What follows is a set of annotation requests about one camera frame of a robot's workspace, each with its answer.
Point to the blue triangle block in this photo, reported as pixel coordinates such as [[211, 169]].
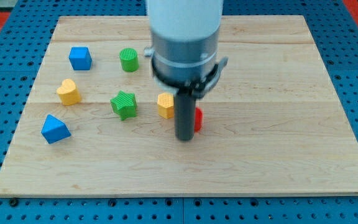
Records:
[[54, 129]]

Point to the wooden board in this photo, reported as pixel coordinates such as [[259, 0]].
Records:
[[273, 126]]

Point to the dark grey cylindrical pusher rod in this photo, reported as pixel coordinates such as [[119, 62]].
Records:
[[184, 115]]

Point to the red block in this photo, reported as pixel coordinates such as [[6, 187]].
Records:
[[198, 119]]

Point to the green star block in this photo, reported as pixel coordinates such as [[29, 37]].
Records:
[[124, 105]]

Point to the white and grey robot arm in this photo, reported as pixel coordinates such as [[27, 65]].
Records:
[[184, 36]]

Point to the yellow heart block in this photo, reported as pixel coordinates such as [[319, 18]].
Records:
[[68, 92]]

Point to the blue cube block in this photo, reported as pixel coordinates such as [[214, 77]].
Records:
[[80, 58]]

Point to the yellow hexagon block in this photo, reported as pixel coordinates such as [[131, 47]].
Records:
[[165, 105]]

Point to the green cylinder block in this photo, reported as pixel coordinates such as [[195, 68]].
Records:
[[129, 59]]

